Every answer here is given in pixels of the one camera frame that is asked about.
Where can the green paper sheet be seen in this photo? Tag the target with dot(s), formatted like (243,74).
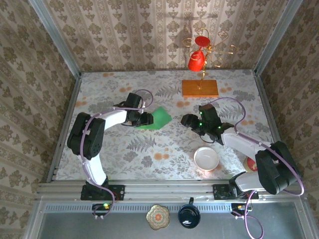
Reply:
(162,118)

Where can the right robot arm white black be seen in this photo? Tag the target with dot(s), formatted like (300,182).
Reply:
(274,169)

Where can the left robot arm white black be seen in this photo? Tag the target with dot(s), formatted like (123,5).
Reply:
(86,137)

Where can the white bowl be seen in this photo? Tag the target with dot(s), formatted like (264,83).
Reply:
(206,158)

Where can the red and cream cup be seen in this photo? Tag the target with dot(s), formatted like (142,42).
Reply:
(250,164)

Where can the red saucer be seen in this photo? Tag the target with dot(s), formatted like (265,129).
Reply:
(202,41)

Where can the black power connector box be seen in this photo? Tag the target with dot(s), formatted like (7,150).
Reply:
(236,207)
(99,207)

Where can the dark blue mug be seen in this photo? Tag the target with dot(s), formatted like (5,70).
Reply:
(189,215)

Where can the small patterned plate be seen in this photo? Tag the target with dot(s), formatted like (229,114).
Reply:
(157,217)

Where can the grey metal shelf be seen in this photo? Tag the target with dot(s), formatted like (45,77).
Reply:
(119,226)

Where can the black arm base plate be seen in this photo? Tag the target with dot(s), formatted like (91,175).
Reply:
(117,191)
(220,191)

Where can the aluminium side rail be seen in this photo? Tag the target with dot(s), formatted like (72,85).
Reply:
(68,112)
(274,112)

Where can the long aluminium frame rail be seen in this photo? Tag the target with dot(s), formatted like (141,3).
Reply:
(169,189)

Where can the aluminium corner post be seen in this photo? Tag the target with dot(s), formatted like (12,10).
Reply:
(56,37)
(276,37)

